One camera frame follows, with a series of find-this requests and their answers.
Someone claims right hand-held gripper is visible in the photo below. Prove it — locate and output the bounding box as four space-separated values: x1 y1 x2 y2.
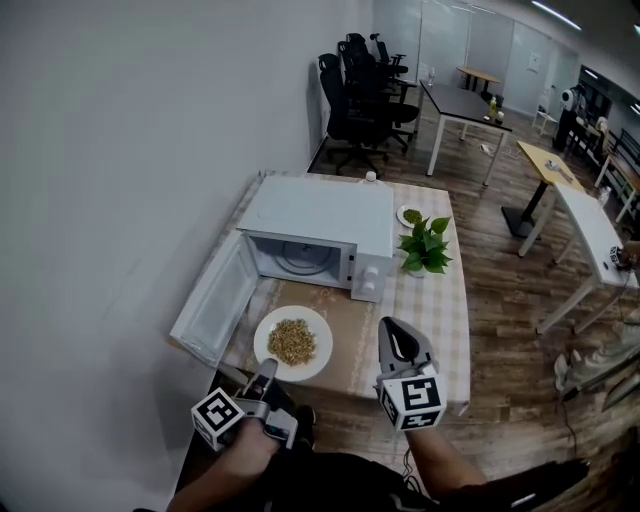
373 316 448 433

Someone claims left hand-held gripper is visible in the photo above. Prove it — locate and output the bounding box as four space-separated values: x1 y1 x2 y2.
190 357 300 454

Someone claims golden brown food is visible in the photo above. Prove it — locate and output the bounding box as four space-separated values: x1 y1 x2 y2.
266 317 320 367

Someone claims large white plate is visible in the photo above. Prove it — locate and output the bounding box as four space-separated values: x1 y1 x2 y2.
252 304 335 384

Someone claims white microwave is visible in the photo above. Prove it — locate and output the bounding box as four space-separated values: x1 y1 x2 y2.
168 173 396 366

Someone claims person's right forearm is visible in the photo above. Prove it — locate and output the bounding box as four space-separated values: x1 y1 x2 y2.
402 426 489 504

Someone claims person's left forearm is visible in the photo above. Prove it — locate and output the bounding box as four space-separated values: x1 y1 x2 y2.
169 418 289 512

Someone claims glass microwave turntable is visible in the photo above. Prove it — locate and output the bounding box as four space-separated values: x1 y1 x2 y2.
274 239 337 275

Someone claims checked beige tablecloth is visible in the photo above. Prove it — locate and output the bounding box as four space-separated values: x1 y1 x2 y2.
213 170 472 417

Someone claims person's black shoe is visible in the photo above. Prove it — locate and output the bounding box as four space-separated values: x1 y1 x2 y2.
296 404 318 449

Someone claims green potted plant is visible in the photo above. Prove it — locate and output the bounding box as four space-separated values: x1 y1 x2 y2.
396 215 454 280

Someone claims small white plate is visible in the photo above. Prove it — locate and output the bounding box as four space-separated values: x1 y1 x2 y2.
395 203 432 230

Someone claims black white-framed chair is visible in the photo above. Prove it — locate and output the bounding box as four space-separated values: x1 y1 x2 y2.
492 458 593 512

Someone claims white desk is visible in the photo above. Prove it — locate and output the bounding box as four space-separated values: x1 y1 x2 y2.
517 182 640 336

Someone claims grey tool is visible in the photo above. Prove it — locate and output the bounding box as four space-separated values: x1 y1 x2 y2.
541 157 574 180

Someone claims black office chair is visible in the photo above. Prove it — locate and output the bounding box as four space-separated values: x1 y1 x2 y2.
317 52 422 175
344 32 401 96
337 40 419 154
368 31 411 94

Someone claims dark-top white-legged table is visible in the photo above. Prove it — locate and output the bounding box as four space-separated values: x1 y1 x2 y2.
418 78 515 188

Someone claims wooden-top white-legged table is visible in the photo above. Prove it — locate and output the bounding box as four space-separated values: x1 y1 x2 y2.
594 151 640 225

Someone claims round wooden table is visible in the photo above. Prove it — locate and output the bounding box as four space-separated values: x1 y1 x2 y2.
456 65 502 95

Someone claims black metal railing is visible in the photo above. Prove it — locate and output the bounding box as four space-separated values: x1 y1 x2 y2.
603 126 640 169

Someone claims yellow black-pedestal table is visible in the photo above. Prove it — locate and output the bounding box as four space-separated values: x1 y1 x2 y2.
500 139 587 240

